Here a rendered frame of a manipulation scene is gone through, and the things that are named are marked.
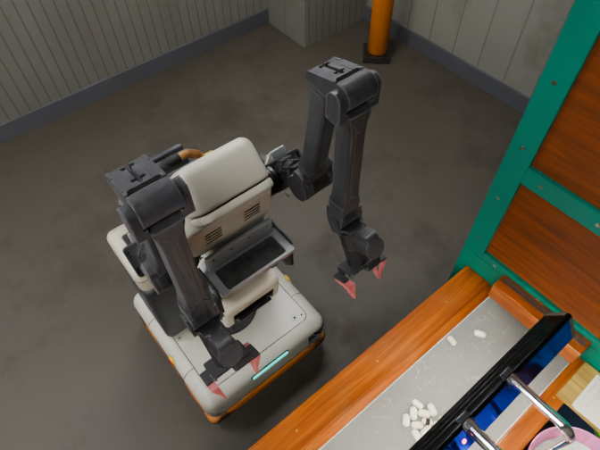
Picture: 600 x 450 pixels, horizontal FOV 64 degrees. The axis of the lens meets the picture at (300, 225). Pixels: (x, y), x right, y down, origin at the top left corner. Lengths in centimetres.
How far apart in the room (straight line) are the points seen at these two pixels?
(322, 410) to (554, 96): 100
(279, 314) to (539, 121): 131
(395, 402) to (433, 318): 29
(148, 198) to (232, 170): 41
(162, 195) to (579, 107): 91
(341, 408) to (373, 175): 180
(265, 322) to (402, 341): 74
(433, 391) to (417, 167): 180
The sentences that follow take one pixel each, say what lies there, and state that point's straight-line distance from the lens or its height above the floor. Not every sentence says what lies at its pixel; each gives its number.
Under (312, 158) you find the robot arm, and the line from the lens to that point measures 116.
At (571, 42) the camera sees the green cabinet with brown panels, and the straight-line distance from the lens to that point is 119.
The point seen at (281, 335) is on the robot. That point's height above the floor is 28.
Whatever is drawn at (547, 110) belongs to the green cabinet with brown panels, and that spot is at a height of 144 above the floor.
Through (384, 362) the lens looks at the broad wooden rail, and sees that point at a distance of 153.
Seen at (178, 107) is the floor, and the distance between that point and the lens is 355.
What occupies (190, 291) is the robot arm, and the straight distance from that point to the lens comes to 97.
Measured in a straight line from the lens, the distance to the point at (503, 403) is 123.
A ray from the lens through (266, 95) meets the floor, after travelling 354.
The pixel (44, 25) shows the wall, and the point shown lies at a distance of 350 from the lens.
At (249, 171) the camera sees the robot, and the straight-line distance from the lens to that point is 116.
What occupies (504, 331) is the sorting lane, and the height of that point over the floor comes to 74.
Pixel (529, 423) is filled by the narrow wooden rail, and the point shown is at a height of 77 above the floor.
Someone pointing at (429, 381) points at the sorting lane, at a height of 74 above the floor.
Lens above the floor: 218
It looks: 53 degrees down
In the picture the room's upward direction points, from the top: 2 degrees counter-clockwise
